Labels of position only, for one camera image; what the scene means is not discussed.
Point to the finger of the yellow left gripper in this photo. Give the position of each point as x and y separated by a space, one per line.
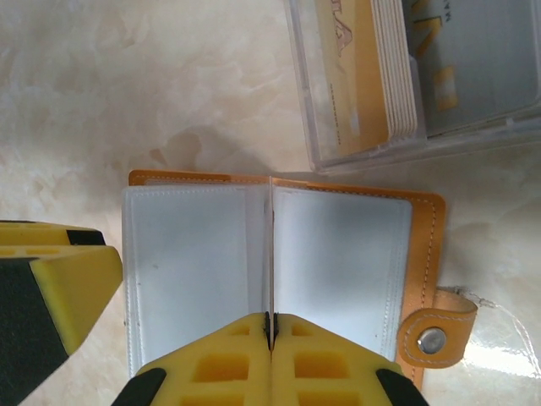
42 237
55 296

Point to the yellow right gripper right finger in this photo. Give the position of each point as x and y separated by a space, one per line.
321 372

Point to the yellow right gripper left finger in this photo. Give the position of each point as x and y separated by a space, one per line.
220 372

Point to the orange leather card holder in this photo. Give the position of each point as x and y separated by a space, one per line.
194 254

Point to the gold credit card stack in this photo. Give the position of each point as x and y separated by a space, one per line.
363 76

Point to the clear plastic card box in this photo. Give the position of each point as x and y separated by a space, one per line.
304 84

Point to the clear plastic sleeve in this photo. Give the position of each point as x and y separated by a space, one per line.
503 338

